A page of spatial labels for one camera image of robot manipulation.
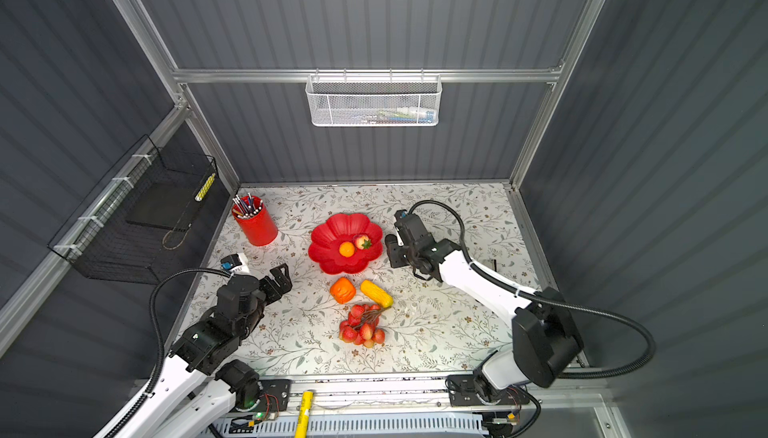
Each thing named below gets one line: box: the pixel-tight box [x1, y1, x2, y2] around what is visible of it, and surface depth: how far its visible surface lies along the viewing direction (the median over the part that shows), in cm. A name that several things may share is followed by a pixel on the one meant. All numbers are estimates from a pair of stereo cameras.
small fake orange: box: [339, 241, 355, 258], surface depth 100 cm
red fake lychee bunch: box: [338, 304, 385, 348], surface depth 80 cm
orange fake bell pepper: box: [330, 276, 357, 304], surface depth 88 cm
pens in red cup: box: [232, 193, 263, 218], surface depth 98 cm
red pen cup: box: [232, 195, 279, 247], surface depth 98 cm
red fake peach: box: [354, 233, 373, 251], surface depth 101 cm
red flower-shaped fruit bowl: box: [308, 213, 384, 275], surface depth 102 cm
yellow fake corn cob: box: [360, 279, 394, 309], surface depth 90 cm
